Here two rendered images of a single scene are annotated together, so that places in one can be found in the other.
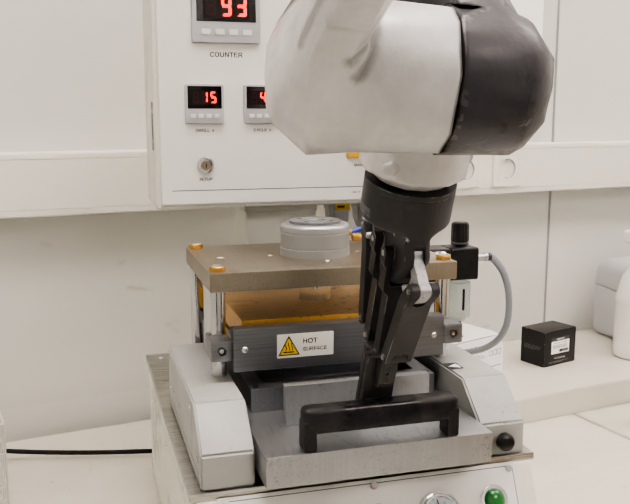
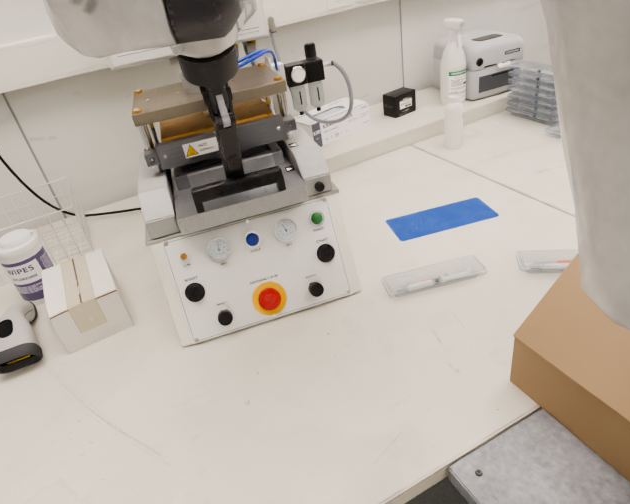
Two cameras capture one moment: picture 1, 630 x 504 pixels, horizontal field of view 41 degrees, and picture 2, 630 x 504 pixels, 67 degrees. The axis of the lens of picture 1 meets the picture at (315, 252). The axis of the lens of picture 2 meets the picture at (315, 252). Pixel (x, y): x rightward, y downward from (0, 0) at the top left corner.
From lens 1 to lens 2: 0.23 m
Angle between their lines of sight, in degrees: 24
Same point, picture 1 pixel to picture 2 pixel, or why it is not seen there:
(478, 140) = (194, 34)
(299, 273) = (186, 105)
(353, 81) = (87, 13)
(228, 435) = (159, 208)
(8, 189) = (38, 64)
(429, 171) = (203, 46)
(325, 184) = not seen: hidden behind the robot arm
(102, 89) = not seen: outside the picture
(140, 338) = not seen: hidden behind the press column
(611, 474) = (420, 181)
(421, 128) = (150, 34)
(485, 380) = (307, 152)
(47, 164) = (56, 42)
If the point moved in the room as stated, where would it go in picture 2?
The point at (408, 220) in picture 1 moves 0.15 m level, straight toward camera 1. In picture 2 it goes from (204, 77) to (162, 117)
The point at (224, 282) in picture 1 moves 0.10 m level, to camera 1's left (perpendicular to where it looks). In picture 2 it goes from (142, 119) to (85, 128)
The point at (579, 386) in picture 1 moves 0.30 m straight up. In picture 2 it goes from (413, 128) to (409, 18)
